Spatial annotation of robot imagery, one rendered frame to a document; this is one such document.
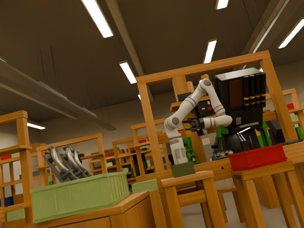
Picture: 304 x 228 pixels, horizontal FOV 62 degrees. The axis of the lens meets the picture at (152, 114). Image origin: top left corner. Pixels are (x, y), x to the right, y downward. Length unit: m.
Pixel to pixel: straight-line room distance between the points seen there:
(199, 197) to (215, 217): 0.15
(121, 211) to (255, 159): 0.95
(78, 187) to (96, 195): 0.10
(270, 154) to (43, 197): 1.42
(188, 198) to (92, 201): 0.59
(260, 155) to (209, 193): 0.45
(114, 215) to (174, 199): 0.42
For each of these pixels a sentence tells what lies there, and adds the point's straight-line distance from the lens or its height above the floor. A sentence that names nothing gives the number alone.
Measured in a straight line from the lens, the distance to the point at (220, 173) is 2.06.
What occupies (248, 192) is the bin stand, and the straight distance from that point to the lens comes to 1.80.
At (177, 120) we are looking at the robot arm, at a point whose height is 1.22.
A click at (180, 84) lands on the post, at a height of 1.76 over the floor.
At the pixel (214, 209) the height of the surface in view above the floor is 0.63.
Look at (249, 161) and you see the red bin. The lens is 1.80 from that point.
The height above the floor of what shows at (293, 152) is 0.84.
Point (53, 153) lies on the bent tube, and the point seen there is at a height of 1.14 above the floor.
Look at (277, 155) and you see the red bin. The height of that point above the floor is 0.85.
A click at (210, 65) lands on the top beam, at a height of 1.89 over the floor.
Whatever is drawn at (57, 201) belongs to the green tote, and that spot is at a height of 0.87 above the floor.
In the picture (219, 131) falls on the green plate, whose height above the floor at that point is 1.13.
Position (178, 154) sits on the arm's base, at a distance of 1.72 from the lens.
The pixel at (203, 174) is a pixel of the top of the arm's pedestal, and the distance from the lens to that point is 1.63.
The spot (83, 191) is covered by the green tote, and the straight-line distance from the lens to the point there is 1.41.
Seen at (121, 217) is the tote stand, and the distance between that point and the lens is 1.35.
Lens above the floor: 0.92
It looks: 13 degrees up
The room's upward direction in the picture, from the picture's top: 12 degrees counter-clockwise
